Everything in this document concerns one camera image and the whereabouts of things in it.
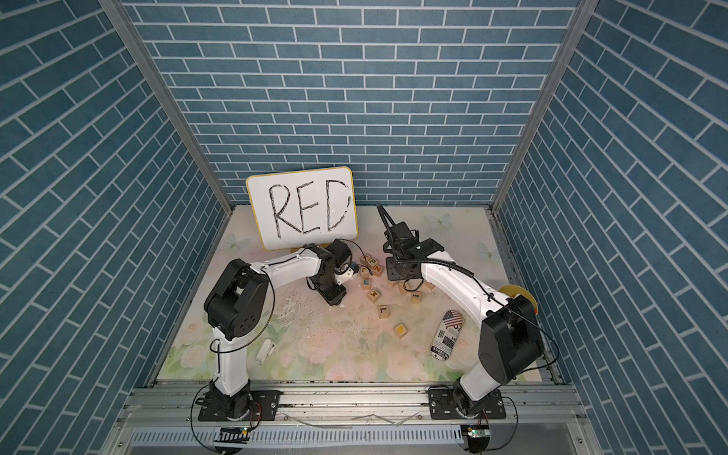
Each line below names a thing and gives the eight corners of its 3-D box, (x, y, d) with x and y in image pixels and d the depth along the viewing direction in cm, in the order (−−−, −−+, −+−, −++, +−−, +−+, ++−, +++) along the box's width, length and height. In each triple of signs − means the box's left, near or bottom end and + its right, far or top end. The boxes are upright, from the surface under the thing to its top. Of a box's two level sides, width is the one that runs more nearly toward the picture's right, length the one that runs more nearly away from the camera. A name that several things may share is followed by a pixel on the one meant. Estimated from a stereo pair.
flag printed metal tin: (425, 353, 85) (427, 349, 82) (446, 311, 94) (448, 306, 91) (444, 364, 83) (447, 361, 80) (464, 321, 92) (467, 316, 89)
